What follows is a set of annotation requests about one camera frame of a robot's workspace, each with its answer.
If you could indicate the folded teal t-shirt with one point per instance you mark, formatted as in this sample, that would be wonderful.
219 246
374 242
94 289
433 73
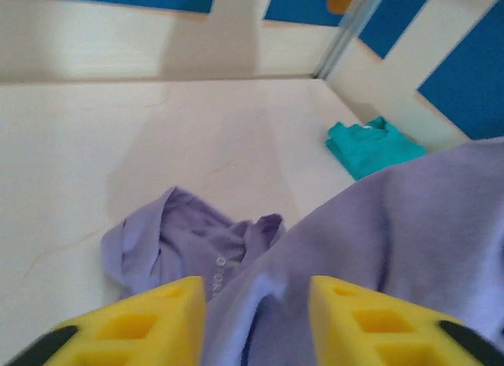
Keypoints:
370 149

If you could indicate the purple t-shirt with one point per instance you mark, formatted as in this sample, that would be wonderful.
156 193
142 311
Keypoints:
393 244

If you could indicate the aluminium frame post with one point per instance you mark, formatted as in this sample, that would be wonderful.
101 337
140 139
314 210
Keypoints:
342 35

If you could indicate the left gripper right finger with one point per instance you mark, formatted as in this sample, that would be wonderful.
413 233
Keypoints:
374 330

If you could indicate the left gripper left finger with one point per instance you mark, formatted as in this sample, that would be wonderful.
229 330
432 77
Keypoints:
149 326

